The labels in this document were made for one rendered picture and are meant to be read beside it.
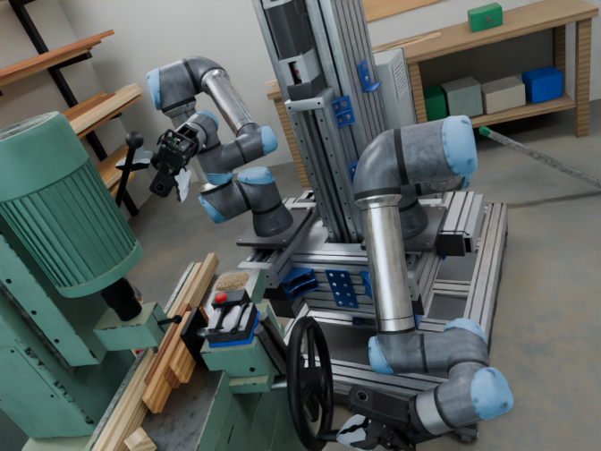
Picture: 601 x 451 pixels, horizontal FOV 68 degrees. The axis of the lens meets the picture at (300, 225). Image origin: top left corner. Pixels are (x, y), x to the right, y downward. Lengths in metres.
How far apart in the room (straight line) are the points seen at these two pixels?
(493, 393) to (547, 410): 1.14
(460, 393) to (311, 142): 0.92
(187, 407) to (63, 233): 0.44
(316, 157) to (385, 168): 0.63
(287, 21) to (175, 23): 3.05
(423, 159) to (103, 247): 0.62
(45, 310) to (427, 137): 0.83
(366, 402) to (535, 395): 1.19
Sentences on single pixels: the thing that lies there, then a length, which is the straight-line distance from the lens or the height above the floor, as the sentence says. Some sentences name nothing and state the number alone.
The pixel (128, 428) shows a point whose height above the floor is 0.93.
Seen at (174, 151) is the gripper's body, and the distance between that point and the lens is 1.03.
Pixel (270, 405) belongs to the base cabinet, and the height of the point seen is 0.64.
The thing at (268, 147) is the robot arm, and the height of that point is 1.21.
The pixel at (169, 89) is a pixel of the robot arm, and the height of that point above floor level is 1.39.
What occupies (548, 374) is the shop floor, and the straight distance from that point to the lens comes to 2.06.
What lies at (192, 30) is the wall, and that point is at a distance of 4.31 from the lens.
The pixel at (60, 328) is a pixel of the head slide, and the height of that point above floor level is 1.11.
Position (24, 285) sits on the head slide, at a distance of 1.03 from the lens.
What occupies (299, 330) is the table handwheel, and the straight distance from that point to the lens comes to 0.98.
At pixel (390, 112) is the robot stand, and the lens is 1.69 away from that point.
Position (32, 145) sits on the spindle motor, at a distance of 0.84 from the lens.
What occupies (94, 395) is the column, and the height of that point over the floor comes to 0.89.
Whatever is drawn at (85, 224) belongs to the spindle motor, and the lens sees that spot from 0.88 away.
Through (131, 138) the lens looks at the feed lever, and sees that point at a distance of 0.96.
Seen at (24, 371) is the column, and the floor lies 1.05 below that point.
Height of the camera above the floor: 1.60
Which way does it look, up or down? 29 degrees down
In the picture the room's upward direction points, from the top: 19 degrees counter-clockwise
